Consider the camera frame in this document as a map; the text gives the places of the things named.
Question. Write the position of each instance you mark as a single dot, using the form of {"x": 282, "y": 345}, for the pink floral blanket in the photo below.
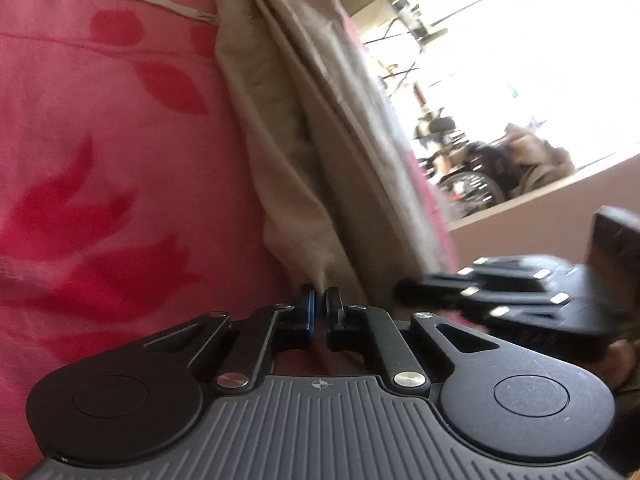
{"x": 110, "y": 185}

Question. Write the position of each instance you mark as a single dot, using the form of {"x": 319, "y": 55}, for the folding table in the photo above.
{"x": 405, "y": 25}

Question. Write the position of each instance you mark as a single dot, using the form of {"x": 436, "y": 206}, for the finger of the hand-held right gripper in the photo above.
{"x": 505, "y": 267}
{"x": 450, "y": 297}

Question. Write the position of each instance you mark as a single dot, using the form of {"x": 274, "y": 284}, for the wheelchair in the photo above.
{"x": 465, "y": 180}

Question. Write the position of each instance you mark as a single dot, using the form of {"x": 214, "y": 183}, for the person's right hand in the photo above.
{"x": 624, "y": 357}

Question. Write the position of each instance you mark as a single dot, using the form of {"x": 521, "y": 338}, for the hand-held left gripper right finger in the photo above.
{"x": 331, "y": 312}

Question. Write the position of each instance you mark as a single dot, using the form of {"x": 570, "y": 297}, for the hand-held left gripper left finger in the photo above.
{"x": 310, "y": 312}

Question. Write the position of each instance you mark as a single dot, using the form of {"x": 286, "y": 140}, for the khaki pants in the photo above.
{"x": 320, "y": 135}

